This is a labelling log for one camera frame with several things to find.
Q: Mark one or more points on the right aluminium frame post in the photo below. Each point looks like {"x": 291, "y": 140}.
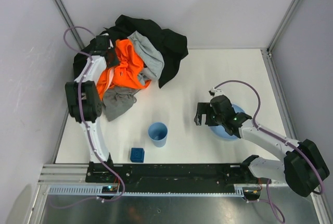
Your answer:
{"x": 290, "y": 12}

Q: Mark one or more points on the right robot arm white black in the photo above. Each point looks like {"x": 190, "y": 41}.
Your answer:
{"x": 298, "y": 164}

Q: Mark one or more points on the left aluminium frame post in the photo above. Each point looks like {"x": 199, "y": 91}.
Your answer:
{"x": 68, "y": 22}

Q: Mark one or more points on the dark grey cloth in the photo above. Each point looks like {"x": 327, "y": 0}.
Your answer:
{"x": 118, "y": 101}

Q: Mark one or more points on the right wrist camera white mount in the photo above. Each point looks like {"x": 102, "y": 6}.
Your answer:
{"x": 214, "y": 92}

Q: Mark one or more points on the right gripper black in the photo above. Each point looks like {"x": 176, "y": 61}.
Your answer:
{"x": 202, "y": 114}

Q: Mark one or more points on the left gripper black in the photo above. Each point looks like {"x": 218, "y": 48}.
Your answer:
{"x": 112, "y": 57}

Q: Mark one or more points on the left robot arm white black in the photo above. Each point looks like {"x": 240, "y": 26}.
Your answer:
{"x": 84, "y": 103}

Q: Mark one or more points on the light grey cloth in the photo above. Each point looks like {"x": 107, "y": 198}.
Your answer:
{"x": 152, "y": 58}

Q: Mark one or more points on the orange cloth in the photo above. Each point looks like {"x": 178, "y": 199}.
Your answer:
{"x": 126, "y": 73}

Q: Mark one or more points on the black cloth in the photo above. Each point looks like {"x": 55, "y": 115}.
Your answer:
{"x": 171, "y": 45}

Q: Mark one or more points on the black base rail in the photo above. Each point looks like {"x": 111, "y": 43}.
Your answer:
{"x": 183, "y": 178}

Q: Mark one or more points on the aluminium frame post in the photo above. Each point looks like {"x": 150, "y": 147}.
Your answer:
{"x": 68, "y": 22}
{"x": 290, "y": 12}

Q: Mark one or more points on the blue cube block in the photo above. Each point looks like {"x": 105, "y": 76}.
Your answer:
{"x": 137, "y": 155}

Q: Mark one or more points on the blue plastic cup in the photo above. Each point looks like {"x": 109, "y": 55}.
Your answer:
{"x": 158, "y": 133}

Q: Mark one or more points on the blue plastic bowl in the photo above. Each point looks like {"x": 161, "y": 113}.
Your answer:
{"x": 220, "y": 131}

